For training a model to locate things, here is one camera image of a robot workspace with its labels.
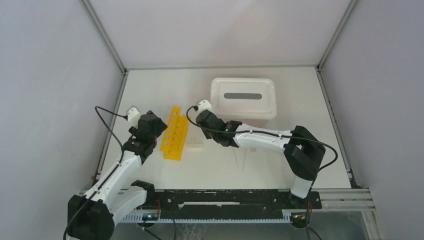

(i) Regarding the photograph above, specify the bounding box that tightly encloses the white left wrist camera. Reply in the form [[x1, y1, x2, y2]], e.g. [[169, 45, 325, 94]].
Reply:
[[126, 106, 142, 127]]

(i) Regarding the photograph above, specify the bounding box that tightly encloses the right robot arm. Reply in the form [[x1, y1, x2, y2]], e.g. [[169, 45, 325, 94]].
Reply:
[[195, 110, 326, 208]]

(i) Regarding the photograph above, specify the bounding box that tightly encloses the clear well plate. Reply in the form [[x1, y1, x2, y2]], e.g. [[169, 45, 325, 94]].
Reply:
[[185, 126, 205, 151]]

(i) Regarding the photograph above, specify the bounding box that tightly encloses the black left camera cable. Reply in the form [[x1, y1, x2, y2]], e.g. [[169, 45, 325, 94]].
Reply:
[[62, 105, 133, 240]]

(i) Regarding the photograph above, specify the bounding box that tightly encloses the yellow test tube rack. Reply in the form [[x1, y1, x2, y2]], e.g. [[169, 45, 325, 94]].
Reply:
[[160, 106, 189, 161]]

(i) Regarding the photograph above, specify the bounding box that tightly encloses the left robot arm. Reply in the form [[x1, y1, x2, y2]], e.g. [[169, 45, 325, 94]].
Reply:
[[62, 107, 167, 240]]

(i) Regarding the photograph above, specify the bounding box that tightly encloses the black right camera cable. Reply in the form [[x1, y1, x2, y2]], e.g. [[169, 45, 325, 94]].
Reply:
[[185, 105, 339, 240]]

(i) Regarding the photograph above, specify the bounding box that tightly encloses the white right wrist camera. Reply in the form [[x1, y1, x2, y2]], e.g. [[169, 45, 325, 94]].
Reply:
[[195, 99, 213, 113]]

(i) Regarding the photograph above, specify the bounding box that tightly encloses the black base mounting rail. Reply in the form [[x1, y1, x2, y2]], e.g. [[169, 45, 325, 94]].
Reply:
[[136, 189, 323, 221]]

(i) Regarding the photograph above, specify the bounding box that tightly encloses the pink plastic bin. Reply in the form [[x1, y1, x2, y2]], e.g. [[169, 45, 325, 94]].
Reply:
[[228, 118, 269, 128]]

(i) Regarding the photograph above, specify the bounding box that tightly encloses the black camera cable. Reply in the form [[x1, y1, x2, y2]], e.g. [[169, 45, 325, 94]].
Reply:
[[62, 105, 133, 240], [185, 105, 339, 240]]

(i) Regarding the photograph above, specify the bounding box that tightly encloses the white plastic bin lid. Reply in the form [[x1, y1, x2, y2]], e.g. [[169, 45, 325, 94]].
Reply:
[[209, 77, 277, 120]]

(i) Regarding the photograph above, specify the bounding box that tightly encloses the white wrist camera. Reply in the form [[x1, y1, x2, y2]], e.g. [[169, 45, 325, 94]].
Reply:
[[195, 99, 213, 113], [126, 106, 142, 127]]

